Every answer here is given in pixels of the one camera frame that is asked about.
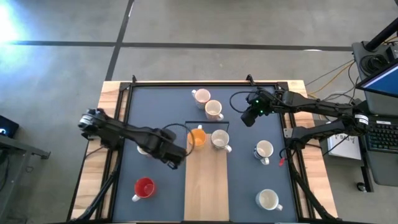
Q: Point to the black castor wheel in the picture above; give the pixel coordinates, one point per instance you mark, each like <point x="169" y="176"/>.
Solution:
<point x="361" y="186"/>

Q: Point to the white mug blue leaf print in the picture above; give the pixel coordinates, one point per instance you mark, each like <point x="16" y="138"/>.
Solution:
<point x="264" y="149"/>

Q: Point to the black keyboard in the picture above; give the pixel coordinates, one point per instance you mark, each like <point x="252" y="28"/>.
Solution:
<point x="384" y="137"/>

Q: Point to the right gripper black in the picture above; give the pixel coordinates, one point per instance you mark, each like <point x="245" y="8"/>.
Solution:
<point x="253" y="113"/>

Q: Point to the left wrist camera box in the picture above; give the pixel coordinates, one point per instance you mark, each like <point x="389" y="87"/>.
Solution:
<point x="169" y="135"/>

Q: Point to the small black box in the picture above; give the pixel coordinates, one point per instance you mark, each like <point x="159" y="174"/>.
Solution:
<point x="392" y="52"/>

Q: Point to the black diagonal support strut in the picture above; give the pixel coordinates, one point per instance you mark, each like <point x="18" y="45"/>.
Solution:
<point x="99" y="193"/>
<point x="308" y="193"/>

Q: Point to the black pole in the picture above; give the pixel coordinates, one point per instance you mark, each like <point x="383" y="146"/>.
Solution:
<point x="382" y="35"/>

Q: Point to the orange coffee mug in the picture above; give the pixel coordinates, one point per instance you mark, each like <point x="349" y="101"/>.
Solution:
<point x="196" y="138"/>

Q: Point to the white printed paper sheet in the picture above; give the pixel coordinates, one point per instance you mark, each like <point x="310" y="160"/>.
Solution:
<point x="345" y="149"/>

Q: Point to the yellow mug white interior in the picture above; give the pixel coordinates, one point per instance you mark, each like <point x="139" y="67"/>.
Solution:
<point x="141" y="151"/>

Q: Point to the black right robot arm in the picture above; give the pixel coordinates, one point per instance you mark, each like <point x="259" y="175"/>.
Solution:
<point x="311" y="102"/>

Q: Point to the computer monitor blue screen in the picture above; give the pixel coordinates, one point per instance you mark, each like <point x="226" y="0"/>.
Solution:
<point x="385" y="82"/>

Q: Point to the silver metal bracket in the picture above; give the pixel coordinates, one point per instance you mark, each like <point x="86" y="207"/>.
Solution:
<point x="287" y="132"/>

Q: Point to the grey patterned mug red rim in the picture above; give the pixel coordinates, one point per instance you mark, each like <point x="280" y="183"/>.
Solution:
<point x="202" y="96"/>

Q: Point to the grey-blue table mat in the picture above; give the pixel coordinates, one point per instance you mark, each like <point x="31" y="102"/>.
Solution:
<point x="155" y="102"/>

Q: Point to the black device blue light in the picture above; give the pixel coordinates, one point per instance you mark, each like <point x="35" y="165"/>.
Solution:
<point x="7" y="126"/>

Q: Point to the red white lattice mug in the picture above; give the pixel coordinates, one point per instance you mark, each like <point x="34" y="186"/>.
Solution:
<point x="144" y="186"/>

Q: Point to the black frame clamp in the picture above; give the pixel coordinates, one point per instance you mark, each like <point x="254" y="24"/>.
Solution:
<point x="134" y="79"/>
<point x="250" y="79"/>

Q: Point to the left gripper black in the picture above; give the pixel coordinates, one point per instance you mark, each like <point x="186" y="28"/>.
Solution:
<point x="174" y="155"/>

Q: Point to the grey metal bench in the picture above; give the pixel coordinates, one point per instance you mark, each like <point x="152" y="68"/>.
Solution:
<point x="18" y="147"/>

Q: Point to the black aluminium table frame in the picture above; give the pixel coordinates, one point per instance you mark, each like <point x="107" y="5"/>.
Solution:
<point x="202" y="84"/>

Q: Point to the grey equipment cart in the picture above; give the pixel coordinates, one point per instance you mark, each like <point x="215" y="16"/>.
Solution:
<point x="382" y="105"/>

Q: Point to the pale patterned coffee mug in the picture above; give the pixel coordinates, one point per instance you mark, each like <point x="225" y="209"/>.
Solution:
<point x="220" y="138"/>

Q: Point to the red striped white mug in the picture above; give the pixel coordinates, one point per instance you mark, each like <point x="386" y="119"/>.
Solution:
<point x="213" y="109"/>

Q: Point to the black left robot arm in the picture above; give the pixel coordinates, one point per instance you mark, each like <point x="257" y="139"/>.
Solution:
<point x="124" y="130"/>

